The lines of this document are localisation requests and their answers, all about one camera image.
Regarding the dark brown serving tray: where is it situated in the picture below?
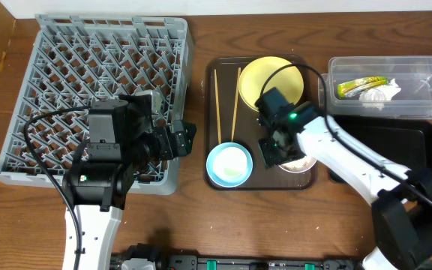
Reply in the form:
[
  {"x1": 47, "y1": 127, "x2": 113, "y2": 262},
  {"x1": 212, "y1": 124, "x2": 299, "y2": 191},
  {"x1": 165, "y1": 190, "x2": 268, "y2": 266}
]
[{"x1": 205, "y1": 56, "x2": 317, "y2": 191}]

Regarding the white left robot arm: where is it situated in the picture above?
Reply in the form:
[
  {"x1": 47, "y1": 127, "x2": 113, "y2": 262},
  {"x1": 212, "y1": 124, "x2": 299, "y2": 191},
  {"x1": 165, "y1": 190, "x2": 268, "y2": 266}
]
[{"x1": 62, "y1": 90, "x2": 196, "y2": 269}]

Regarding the clear plastic waste bin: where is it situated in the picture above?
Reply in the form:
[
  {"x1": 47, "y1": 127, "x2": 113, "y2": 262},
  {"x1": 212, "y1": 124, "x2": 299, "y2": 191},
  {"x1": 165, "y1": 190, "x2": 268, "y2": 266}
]
[{"x1": 318, "y1": 56, "x2": 432, "y2": 119}]

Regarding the leftover rice pile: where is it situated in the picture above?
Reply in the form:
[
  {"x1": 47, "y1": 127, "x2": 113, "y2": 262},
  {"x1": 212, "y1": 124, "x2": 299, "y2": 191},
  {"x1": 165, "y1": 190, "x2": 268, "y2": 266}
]
[{"x1": 281, "y1": 156, "x2": 312, "y2": 171}]

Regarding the pale green plastic cup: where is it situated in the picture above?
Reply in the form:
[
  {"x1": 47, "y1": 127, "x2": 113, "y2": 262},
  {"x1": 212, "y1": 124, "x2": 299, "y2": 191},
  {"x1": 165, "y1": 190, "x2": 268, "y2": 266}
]
[{"x1": 213, "y1": 147, "x2": 248, "y2": 182}]

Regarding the light blue plastic bowl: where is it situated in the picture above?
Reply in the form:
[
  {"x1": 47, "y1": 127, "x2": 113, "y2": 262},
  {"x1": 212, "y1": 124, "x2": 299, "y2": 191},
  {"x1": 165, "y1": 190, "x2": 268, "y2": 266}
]
[{"x1": 206, "y1": 142, "x2": 254, "y2": 188}]

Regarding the wooden chopstick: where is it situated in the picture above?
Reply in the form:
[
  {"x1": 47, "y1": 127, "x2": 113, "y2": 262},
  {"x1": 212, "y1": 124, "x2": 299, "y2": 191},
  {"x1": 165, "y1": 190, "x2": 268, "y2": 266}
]
[
  {"x1": 214, "y1": 69, "x2": 222, "y2": 145},
  {"x1": 231, "y1": 67, "x2": 242, "y2": 142}
]

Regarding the crumpled white paper waste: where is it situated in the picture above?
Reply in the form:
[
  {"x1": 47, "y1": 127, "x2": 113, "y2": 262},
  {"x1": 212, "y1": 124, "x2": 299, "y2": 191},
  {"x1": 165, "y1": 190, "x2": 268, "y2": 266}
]
[{"x1": 358, "y1": 79, "x2": 401, "y2": 110}]

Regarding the black food waste tray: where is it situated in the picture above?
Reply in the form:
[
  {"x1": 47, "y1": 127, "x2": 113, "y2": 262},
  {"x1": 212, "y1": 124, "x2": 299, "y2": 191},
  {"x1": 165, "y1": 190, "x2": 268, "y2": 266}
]
[{"x1": 334, "y1": 115, "x2": 432, "y2": 170}]

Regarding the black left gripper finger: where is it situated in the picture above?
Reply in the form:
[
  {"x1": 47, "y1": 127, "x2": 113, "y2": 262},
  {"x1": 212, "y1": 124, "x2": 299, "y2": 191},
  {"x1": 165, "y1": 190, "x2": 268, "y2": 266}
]
[
  {"x1": 172, "y1": 120, "x2": 197, "y2": 145},
  {"x1": 176, "y1": 142, "x2": 192, "y2": 157}
]

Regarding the grey plastic dishwasher rack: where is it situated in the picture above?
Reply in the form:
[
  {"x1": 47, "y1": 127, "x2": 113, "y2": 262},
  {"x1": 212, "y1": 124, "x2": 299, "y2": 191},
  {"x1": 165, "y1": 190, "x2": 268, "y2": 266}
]
[{"x1": 0, "y1": 14, "x2": 194, "y2": 188}]

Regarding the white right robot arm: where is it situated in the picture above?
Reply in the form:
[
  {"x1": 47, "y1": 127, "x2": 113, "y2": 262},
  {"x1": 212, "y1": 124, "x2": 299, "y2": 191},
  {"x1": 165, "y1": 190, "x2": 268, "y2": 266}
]
[{"x1": 256, "y1": 88, "x2": 432, "y2": 269}]

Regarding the yellow plastic plate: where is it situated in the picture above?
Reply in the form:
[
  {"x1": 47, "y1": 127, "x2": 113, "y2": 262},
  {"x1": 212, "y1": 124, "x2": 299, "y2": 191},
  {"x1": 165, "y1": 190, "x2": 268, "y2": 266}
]
[{"x1": 238, "y1": 56, "x2": 304, "y2": 112}]

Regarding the green snack wrapper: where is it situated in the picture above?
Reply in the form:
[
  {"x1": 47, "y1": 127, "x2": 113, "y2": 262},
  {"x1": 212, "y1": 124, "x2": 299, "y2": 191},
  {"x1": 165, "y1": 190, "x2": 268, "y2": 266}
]
[{"x1": 337, "y1": 76, "x2": 389, "y2": 98}]

